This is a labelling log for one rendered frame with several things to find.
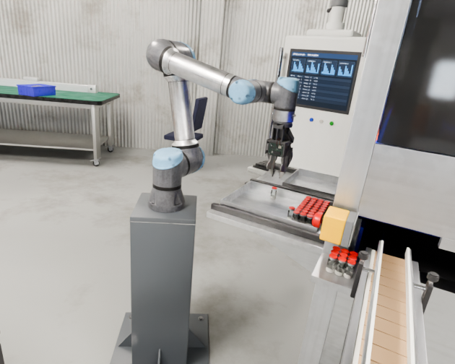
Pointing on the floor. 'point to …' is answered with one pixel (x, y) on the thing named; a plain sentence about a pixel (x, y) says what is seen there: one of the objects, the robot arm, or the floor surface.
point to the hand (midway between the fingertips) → (276, 173)
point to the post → (358, 151)
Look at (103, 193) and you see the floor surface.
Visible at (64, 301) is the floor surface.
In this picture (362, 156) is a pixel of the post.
